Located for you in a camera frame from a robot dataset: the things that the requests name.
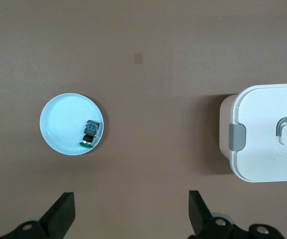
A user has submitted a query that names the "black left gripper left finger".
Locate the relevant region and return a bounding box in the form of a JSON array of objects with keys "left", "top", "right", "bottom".
[{"left": 0, "top": 191, "right": 76, "bottom": 239}]

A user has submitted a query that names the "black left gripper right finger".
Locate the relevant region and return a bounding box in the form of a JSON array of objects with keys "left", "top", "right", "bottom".
[{"left": 188, "top": 190, "right": 286, "bottom": 239}]

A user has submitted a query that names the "white lidded storage box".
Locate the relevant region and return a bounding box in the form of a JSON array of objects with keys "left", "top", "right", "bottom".
[{"left": 219, "top": 83, "right": 287, "bottom": 184}]

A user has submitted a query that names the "light blue round plate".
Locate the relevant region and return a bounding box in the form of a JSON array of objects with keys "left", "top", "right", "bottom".
[{"left": 39, "top": 93, "right": 106, "bottom": 156}]

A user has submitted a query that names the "green push-button switch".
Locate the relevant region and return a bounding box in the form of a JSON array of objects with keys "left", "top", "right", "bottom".
[{"left": 79, "top": 119, "right": 101, "bottom": 149}]

